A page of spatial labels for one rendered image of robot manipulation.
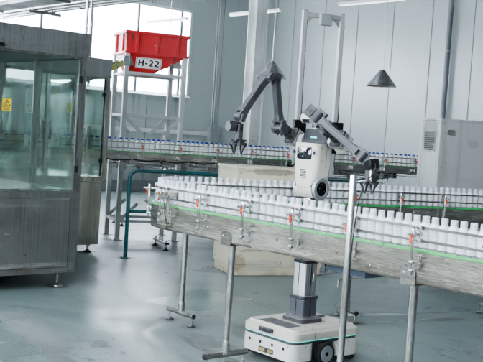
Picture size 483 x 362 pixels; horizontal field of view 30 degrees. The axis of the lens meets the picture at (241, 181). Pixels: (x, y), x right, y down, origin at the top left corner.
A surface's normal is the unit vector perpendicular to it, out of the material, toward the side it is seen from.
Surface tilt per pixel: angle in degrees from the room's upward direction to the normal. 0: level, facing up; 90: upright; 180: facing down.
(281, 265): 90
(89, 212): 90
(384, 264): 90
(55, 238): 90
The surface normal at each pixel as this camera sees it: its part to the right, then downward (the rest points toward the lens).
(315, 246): -0.76, -0.01
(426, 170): -0.92, -0.04
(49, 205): 0.64, 0.09
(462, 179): 0.37, 0.07
